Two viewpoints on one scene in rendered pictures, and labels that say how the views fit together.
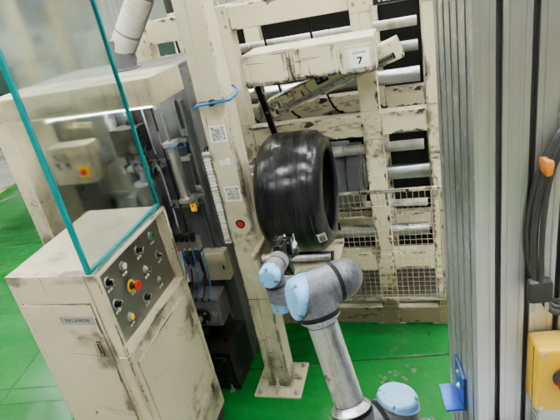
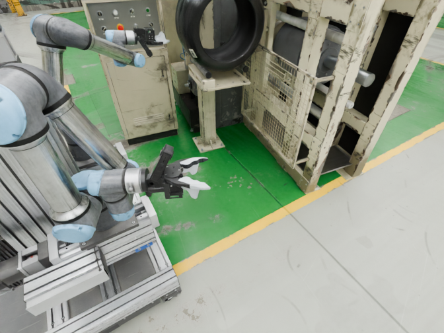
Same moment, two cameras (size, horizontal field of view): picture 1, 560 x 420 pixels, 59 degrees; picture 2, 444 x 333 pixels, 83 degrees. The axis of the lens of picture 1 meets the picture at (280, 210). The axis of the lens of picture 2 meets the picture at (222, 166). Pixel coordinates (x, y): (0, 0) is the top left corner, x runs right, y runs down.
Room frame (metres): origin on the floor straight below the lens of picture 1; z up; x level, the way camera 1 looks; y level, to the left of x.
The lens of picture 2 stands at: (0.92, -1.52, 1.58)
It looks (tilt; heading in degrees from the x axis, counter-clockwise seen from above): 42 degrees down; 50
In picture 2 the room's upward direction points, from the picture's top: straight up
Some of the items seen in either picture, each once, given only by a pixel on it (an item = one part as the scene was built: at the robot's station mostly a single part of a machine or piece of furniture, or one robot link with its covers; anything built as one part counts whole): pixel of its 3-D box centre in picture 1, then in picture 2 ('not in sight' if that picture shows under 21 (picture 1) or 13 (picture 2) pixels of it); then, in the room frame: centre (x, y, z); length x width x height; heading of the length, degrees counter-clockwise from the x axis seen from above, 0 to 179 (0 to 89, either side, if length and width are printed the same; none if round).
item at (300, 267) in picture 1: (297, 268); (201, 74); (1.98, -0.03, 0.84); 0.36 x 0.09 x 0.06; 72
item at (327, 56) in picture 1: (311, 58); not in sight; (2.36, -0.28, 1.71); 0.61 x 0.25 x 0.15; 72
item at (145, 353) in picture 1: (137, 358); (137, 74); (1.82, 0.77, 0.63); 0.56 x 0.41 x 1.27; 162
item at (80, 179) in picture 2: not in sight; (90, 189); (0.95, -0.72, 0.88); 0.13 x 0.12 x 0.14; 55
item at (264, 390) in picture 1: (282, 377); (208, 141); (2.18, 0.18, 0.02); 0.27 x 0.27 x 0.04; 72
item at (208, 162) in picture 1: (219, 197); not in sight; (2.17, 0.27, 1.19); 0.05 x 0.04 x 0.48; 162
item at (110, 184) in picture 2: not in sight; (110, 183); (1.00, -0.91, 1.04); 0.11 x 0.08 x 0.09; 145
